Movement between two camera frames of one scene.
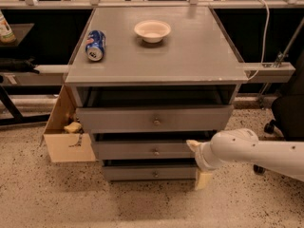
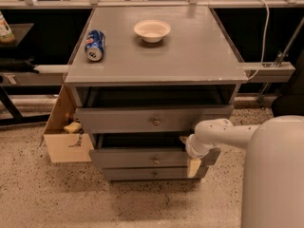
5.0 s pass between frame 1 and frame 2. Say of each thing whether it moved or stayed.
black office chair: stayed
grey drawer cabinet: stayed
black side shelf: stayed
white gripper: moved
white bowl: stayed
